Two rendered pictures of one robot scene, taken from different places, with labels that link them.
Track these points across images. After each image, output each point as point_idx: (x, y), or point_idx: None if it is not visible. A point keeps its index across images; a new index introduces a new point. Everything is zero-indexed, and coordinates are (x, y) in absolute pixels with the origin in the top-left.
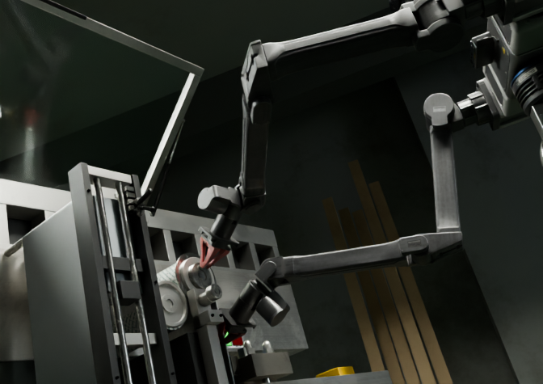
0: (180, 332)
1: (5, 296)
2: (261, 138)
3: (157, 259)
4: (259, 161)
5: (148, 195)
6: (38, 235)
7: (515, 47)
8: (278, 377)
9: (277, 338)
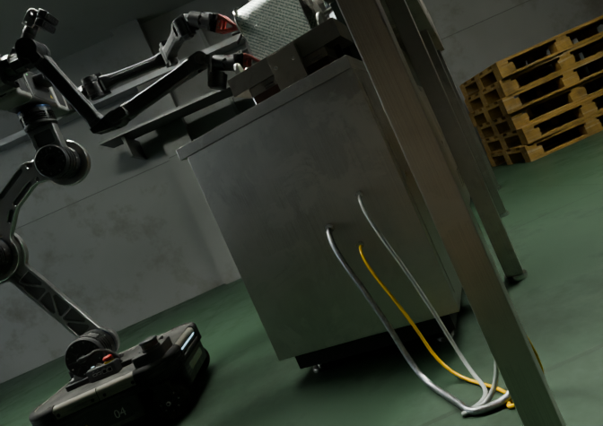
0: (284, 25)
1: None
2: (173, 51)
3: None
4: (176, 46)
5: (235, 34)
6: None
7: (63, 108)
8: (247, 91)
9: None
